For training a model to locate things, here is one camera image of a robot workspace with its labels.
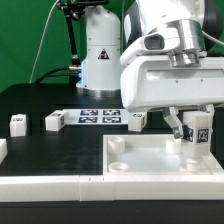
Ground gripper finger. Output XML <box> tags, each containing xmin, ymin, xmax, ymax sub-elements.
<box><xmin>199</xmin><ymin>104</ymin><xmax>215</xmax><ymax>115</ymax></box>
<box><xmin>162</xmin><ymin>107</ymin><xmax>183</xmax><ymax>139</ymax></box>

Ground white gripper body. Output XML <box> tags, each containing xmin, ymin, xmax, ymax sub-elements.
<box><xmin>121</xmin><ymin>56</ymin><xmax>224</xmax><ymax>112</ymax></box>

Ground white square table top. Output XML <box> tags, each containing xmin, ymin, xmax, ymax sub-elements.
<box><xmin>103</xmin><ymin>135</ymin><xmax>224</xmax><ymax>175</ymax></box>

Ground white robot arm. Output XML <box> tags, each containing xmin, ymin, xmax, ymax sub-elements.
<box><xmin>80</xmin><ymin>0</ymin><xmax>224</xmax><ymax>138</ymax></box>

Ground white fiducial marker plate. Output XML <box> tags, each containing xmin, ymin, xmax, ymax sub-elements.
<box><xmin>65</xmin><ymin>109</ymin><xmax>130</xmax><ymax>125</ymax></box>

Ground white U-shaped obstacle fence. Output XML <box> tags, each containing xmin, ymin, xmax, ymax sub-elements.
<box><xmin>0</xmin><ymin>139</ymin><xmax>224</xmax><ymax>202</ymax></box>

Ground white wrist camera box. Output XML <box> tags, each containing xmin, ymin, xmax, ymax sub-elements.
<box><xmin>120</xmin><ymin>28</ymin><xmax>180</xmax><ymax>66</ymax></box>

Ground black cables at base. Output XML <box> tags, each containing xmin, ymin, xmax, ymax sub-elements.
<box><xmin>33</xmin><ymin>66</ymin><xmax>82</xmax><ymax>85</ymax></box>

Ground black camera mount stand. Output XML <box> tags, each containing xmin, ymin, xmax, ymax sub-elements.
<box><xmin>56</xmin><ymin>0</ymin><xmax>110</xmax><ymax>66</ymax></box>

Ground white cable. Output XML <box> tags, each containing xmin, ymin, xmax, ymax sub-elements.
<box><xmin>29</xmin><ymin>0</ymin><xmax>60</xmax><ymax>84</ymax></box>

